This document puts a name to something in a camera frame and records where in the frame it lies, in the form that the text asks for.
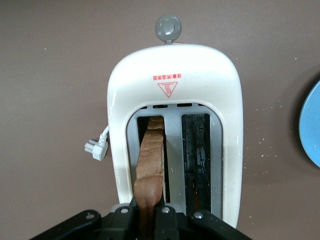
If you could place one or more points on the grey toaster lever knob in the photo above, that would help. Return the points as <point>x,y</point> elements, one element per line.
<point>167,26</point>

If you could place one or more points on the dark crust bread slice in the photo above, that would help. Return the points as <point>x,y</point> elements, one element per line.
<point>150,162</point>

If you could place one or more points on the white toaster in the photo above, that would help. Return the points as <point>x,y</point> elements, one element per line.
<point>175,65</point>

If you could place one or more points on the blue plate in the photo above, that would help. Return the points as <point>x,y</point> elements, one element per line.
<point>312,125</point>

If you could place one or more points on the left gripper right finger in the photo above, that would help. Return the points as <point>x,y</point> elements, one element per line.
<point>166,223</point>

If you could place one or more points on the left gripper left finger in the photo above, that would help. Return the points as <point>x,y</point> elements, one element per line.
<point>122,222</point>

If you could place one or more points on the white toaster power plug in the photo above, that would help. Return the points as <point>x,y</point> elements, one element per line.
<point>97,151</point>

